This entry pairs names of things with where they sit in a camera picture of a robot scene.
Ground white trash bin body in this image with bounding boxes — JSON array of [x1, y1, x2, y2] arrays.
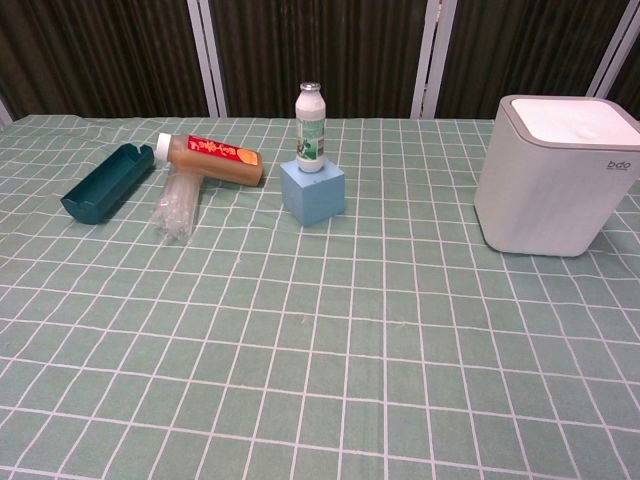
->
[[473, 94, 640, 258]]

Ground white milk bottle green label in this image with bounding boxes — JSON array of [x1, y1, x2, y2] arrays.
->
[[294, 82, 329, 174]]

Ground dark teal plastic tray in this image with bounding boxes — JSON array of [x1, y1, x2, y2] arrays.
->
[[60, 142, 157, 224]]

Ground dark folding screen white frame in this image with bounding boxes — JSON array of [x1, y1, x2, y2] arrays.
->
[[0, 0, 640, 126]]

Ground clear plastic cup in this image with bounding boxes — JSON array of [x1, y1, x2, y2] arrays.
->
[[151, 168, 201, 246]]

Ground green checked tablecloth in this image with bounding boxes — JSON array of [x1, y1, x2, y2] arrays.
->
[[0, 113, 640, 480]]

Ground light blue cube block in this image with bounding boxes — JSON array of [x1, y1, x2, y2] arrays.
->
[[279, 159, 348, 228]]

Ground brown juice bottle red label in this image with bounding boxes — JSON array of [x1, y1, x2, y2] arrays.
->
[[153, 132, 265, 189]]

